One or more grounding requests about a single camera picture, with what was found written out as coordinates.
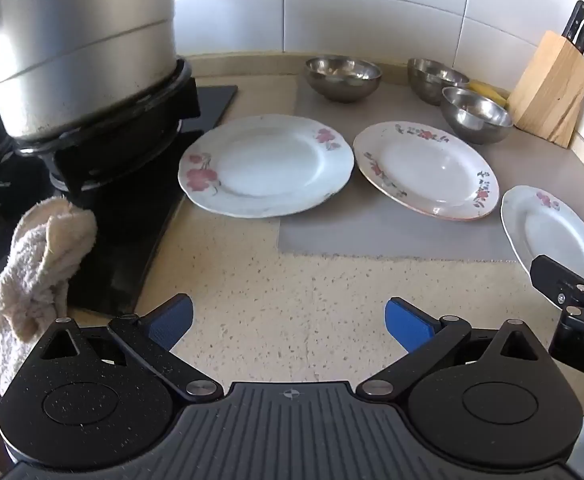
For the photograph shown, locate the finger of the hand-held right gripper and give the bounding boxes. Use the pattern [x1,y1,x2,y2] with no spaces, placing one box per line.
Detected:
[530,255,584,311]

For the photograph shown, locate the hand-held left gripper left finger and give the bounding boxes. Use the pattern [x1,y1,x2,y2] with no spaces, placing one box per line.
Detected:
[39,294,224,402]

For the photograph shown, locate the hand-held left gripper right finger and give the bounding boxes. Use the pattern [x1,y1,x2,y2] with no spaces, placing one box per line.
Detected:
[356,297,547,402]

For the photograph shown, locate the white plate pink flowers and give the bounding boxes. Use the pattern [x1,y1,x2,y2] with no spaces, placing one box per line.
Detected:
[500,185,584,296]
[178,114,355,219]

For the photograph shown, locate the white plate red floral rim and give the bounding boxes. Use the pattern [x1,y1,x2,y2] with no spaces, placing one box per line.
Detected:
[353,121,500,222]

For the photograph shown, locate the stainless steel bowl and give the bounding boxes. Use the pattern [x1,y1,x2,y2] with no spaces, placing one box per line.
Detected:
[407,58,470,107]
[305,56,383,104]
[440,87,514,145]

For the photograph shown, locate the black glass gas stove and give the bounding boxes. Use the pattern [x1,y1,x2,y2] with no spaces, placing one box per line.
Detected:
[0,85,239,317]

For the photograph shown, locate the grey counter mat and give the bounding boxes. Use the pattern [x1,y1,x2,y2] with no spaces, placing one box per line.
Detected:
[278,65,584,263]

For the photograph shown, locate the beige terry cloth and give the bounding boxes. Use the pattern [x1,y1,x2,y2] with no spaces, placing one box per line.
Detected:
[0,196,98,396]

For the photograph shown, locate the wooden knife block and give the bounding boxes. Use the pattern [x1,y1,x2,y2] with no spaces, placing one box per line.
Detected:
[506,30,584,149]

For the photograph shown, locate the yellow dish sponge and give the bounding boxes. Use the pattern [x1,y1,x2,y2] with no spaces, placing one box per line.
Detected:
[466,80,511,108]

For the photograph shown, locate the black burner pot support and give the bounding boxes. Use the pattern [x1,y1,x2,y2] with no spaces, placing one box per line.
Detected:
[14,57,203,196]

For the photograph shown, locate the aluminium pressure cooker pot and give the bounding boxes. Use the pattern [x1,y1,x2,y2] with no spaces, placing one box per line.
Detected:
[0,0,195,141]

